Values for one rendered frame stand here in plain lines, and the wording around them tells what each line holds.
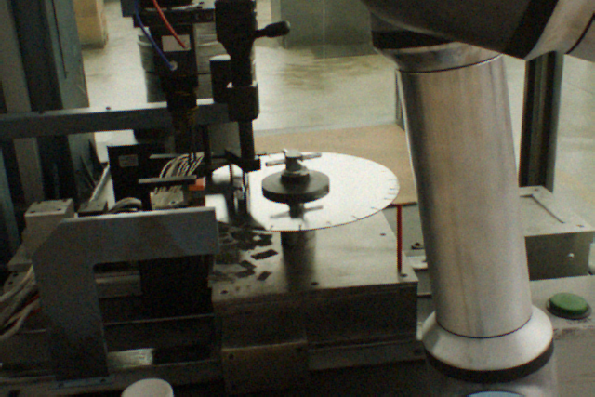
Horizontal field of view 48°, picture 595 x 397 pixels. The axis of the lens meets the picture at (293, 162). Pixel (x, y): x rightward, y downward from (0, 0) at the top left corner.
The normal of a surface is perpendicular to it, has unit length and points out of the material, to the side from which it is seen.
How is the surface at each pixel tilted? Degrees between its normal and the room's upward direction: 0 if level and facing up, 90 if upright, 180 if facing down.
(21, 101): 90
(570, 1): 110
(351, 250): 0
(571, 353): 90
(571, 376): 90
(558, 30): 127
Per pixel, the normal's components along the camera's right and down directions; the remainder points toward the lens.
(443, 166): -0.47, 0.36
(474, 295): -0.25, 0.34
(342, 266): -0.05, -0.94
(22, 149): 0.09, 0.33
